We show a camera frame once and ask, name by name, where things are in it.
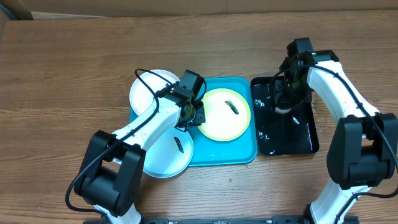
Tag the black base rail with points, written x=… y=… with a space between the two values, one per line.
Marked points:
x=274 y=220

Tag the black rectangular tray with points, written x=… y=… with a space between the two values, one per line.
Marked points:
x=278 y=134

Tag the light blue plate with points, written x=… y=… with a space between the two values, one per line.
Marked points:
x=169 y=155

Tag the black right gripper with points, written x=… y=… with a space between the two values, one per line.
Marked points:
x=283 y=99

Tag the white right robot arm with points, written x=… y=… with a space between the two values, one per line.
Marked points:
x=363 y=151

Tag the yellow plate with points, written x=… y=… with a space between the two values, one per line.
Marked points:
x=227 y=115

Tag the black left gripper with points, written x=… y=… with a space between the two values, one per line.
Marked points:
x=199 y=118

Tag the green white sponge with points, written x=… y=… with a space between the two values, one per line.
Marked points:
x=282 y=111

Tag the teal plastic tray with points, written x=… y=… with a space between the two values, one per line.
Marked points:
x=242 y=150

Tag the white plate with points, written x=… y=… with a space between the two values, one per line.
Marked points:
x=140 y=97

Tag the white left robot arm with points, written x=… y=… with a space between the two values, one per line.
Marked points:
x=110 y=174

